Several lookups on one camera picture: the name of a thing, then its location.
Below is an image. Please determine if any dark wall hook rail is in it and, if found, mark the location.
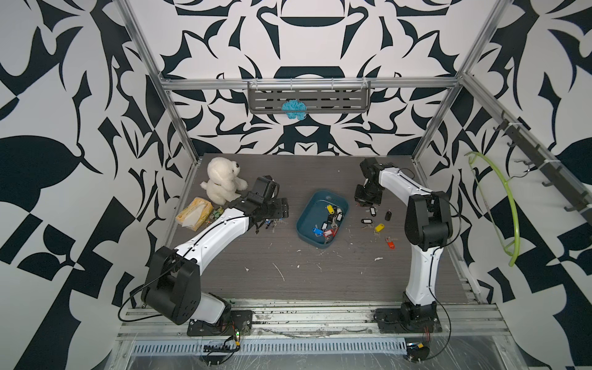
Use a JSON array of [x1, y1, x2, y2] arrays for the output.
[[496, 110, 591, 224]]

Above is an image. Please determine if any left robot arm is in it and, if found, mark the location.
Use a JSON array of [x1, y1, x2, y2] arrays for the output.
[[141, 176, 288, 325]]

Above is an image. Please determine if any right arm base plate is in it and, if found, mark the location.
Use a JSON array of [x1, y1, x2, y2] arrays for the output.
[[373, 302, 442, 334]]

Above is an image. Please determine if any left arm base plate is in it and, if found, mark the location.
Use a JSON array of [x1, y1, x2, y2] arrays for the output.
[[187, 309, 254, 337]]

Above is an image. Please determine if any teal storage box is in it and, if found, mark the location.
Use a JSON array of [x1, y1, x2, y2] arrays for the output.
[[296, 190, 349, 249]]

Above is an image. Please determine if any white cable duct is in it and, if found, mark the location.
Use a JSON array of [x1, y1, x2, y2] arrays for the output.
[[131, 337, 406, 356]]

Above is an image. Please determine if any green tag key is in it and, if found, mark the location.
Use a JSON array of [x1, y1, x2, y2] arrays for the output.
[[208, 207, 224, 222]]

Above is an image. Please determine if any grey slotted wall shelf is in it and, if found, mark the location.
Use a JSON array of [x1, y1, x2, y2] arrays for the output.
[[247, 80, 371, 114]]

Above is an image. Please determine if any yellow tissue pack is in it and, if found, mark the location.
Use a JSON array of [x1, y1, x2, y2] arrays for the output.
[[176, 197, 214, 231]]

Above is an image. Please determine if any green hoop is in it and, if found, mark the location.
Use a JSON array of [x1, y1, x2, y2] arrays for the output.
[[464, 151, 523, 268]]

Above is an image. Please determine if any white teddy bear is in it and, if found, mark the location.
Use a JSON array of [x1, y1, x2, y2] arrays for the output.
[[200, 157, 248, 206]]

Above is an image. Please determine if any teal scrunchie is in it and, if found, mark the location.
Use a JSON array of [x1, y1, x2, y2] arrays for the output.
[[282, 100, 307, 121]]

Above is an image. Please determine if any red tag key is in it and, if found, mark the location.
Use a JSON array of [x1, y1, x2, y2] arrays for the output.
[[385, 237, 396, 250]]

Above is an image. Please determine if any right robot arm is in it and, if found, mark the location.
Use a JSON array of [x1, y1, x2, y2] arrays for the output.
[[355, 158, 453, 325]]

